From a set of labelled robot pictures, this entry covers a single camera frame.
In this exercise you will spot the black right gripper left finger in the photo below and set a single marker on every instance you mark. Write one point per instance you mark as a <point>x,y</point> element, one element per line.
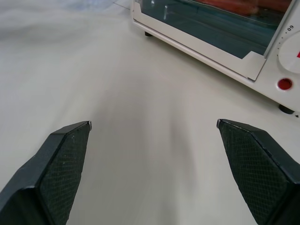
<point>54,173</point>

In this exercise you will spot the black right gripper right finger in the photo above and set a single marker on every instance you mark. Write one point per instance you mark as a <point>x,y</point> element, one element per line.
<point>257,171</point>

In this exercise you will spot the white toaster oven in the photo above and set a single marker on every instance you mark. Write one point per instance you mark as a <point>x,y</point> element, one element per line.
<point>269,77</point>

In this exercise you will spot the glass oven door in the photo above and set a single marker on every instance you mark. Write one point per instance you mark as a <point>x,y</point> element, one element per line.
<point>211,30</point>

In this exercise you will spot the red object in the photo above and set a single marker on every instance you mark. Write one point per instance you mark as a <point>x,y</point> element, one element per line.
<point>234,5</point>

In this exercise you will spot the red indicator light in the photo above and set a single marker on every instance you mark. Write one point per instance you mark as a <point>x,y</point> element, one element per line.
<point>284,84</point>

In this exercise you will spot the white timer knob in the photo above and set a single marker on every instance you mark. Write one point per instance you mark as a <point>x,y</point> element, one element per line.
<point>289,56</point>

